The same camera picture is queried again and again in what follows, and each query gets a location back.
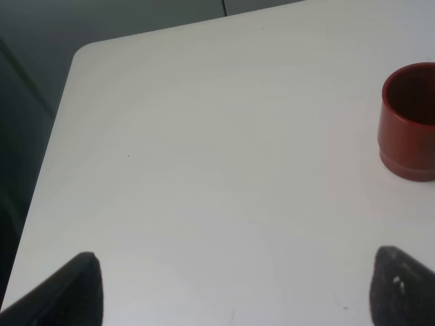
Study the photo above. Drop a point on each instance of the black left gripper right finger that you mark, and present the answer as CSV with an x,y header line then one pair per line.
x,y
401,289

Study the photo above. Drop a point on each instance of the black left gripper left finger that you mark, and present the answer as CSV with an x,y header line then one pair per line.
x,y
73,295

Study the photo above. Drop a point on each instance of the red plastic cup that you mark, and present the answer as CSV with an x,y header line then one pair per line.
x,y
406,127

